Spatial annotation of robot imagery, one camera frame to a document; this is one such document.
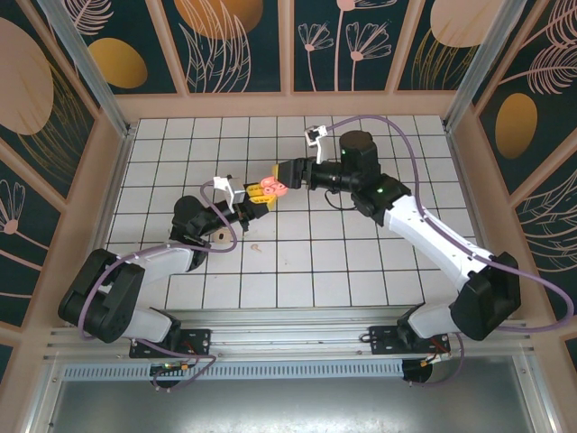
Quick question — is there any grey metal sheet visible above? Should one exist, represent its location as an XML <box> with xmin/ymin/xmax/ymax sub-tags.
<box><xmin>26</xmin><ymin>378</ymin><xmax>560</xmax><ymax>433</ymax></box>

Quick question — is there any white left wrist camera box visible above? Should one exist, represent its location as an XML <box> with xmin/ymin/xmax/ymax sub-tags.
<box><xmin>212</xmin><ymin>174</ymin><xmax>249</xmax><ymax>207</ymax></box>

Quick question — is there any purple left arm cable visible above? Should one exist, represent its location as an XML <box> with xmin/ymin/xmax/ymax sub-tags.
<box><xmin>78</xmin><ymin>180</ymin><xmax>239</xmax><ymax>392</ymax></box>

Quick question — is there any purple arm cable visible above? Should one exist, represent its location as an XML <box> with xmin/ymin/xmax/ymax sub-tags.
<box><xmin>78</xmin><ymin>180</ymin><xmax>239</xmax><ymax>392</ymax></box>
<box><xmin>325</xmin><ymin>115</ymin><xmax>564</xmax><ymax>389</ymax></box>

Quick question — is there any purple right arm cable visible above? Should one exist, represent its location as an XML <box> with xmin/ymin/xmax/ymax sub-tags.
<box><xmin>325</xmin><ymin>115</ymin><xmax>564</xmax><ymax>389</ymax></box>

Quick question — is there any aluminium side rail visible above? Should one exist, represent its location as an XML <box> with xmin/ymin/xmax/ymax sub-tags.
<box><xmin>444</xmin><ymin>128</ymin><xmax>513</xmax><ymax>319</ymax></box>
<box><xmin>92</xmin><ymin>130</ymin><xmax>136</xmax><ymax>256</ymax></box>

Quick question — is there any three flowers wall panel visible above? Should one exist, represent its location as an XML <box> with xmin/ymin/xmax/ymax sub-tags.
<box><xmin>292</xmin><ymin>0</ymin><xmax>393</xmax><ymax>94</ymax></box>

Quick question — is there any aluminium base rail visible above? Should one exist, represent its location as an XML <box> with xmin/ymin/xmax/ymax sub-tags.
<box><xmin>42</xmin><ymin>308</ymin><xmax>537</xmax><ymax>362</ymax></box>

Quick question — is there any slotted grey cable duct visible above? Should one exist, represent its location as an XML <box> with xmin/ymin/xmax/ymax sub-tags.
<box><xmin>60</xmin><ymin>358</ymin><xmax>405</xmax><ymax>380</ymax></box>

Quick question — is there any orange circle wall panel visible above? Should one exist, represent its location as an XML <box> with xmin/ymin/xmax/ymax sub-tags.
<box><xmin>160</xmin><ymin>0</ymin><xmax>289</xmax><ymax>95</ymax></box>

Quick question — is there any yellow oval wall panel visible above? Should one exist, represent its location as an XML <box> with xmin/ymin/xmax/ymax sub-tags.
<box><xmin>67</xmin><ymin>0</ymin><xmax>179</xmax><ymax>96</ymax></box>

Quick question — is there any aluminium corner post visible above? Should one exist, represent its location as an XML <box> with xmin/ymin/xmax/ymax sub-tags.
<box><xmin>443</xmin><ymin>0</ymin><xmax>540</xmax><ymax>134</ymax></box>
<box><xmin>35</xmin><ymin>0</ymin><xmax>136</xmax><ymax>139</ymax></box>

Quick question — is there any feather leaf wall panel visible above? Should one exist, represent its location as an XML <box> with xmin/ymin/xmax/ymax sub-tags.
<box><xmin>471</xmin><ymin>0</ymin><xmax>577</xmax><ymax>195</ymax></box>

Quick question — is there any beige circle wall panel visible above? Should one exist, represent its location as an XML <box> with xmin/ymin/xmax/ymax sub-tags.
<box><xmin>396</xmin><ymin>0</ymin><xmax>497</xmax><ymax>94</ymax></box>

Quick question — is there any single flower wall panel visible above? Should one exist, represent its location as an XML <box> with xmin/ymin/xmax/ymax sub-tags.
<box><xmin>0</xmin><ymin>134</ymin><xmax>64</xmax><ymax>328</ymax></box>

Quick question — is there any gold lines wall panel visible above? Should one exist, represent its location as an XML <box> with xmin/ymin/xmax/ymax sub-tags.
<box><xmin>0</xmin><ymin>0</ymin><xmax>100</xmax><ymax>199</ymax></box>

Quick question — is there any leaf outline wall panel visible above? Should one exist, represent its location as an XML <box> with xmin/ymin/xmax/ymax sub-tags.
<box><xmin>513</xmin><ymin>164</ymin><xmax>577</xmax><ymax>324</ymax></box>

